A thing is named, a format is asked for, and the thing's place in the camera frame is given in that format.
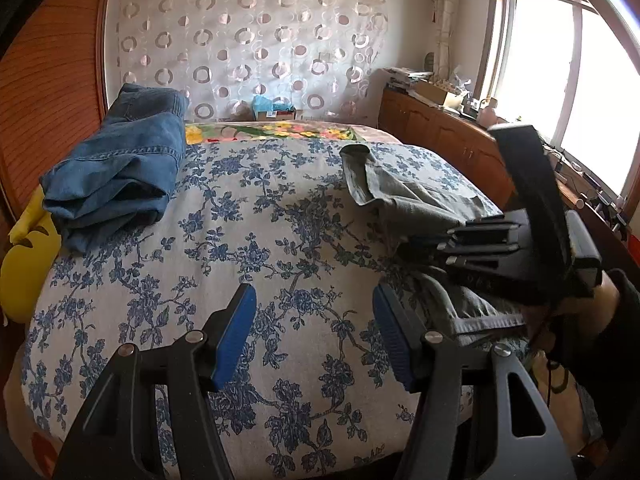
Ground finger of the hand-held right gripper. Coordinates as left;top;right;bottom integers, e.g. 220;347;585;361
446;216;523;247
436;242;523;272

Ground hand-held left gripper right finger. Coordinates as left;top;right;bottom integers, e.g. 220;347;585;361
372;282;578;480

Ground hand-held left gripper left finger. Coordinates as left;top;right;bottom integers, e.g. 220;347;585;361
52;282;258;480

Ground grey pants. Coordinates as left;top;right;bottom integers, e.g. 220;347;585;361
340;144;531;348

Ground person's right forearm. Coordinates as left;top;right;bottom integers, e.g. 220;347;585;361
550;267;640;456

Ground wooden side cabinet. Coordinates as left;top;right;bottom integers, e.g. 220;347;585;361
378;87;640;261

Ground blue floral bedsheet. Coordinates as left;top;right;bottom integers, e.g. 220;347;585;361
20;137;506;480

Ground open cardboard box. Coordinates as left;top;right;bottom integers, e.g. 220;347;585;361
415;80;451;106

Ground stack of papers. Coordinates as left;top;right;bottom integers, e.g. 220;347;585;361
387;67;433;92

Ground window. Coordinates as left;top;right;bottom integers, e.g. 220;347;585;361
480;0;640;201

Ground colourful floral blanket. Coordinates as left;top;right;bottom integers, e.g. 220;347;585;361
185;120;401;146

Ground folded blue jeans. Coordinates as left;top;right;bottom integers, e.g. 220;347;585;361
40;83;190;253

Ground light window curtain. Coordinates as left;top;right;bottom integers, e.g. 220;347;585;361
432;0;466;78

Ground yellow plush toy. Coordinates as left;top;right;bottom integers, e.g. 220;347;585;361
0;185;63;323

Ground cardboard box with blue bag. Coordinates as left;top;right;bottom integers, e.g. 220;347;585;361
251;95;296;113

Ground circle-patterned sheer curtain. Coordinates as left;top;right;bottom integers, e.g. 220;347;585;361
111;0;391;123

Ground wooden slatted wardrobe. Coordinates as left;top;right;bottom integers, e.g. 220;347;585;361
0;0;118;221

